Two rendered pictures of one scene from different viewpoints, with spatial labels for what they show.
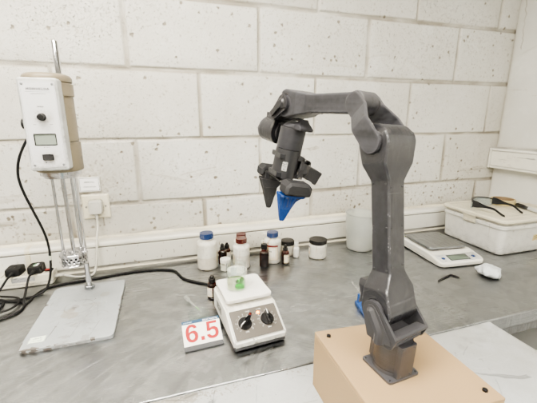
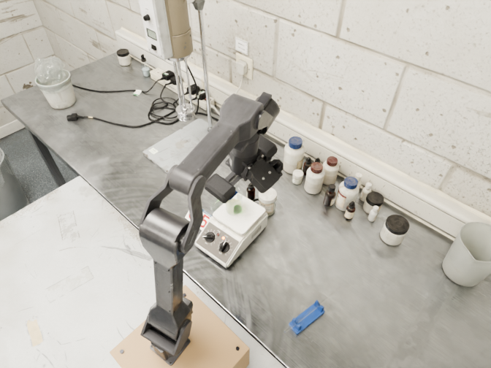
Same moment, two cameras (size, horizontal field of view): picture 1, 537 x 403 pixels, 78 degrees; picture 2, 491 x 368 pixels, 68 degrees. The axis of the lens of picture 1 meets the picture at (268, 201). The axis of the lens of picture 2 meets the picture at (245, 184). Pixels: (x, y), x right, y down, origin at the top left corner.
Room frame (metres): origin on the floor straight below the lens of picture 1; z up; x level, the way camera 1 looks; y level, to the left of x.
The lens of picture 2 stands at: (0.47, -0.53, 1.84)
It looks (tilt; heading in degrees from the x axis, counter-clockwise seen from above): 47 degrees down; 61
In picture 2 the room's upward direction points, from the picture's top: straight up
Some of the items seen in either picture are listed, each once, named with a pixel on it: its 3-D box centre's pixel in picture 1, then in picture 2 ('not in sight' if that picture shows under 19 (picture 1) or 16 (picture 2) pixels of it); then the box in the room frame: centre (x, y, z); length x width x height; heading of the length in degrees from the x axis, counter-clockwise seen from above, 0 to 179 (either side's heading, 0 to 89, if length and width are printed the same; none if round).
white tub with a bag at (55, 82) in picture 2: not in sight; (54, 80); (0.44, 1.07, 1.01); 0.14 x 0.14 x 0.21
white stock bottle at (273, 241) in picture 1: (272, 246); (347, 193); (1.14, -0.01, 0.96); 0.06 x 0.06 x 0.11
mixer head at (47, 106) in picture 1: (50, 127); (165, 18); (0.80, 0.51, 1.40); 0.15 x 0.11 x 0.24; 18
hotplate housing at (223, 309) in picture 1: (246, 307); (234, 227); (0.76, 0.06, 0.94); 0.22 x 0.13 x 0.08; 22
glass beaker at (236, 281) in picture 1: (236, 275); (233, 202); (0.78, 0.08, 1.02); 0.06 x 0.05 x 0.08; 49
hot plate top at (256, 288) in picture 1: (242, 287); (239, 212); (0.79, 0.07, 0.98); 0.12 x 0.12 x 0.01; 22
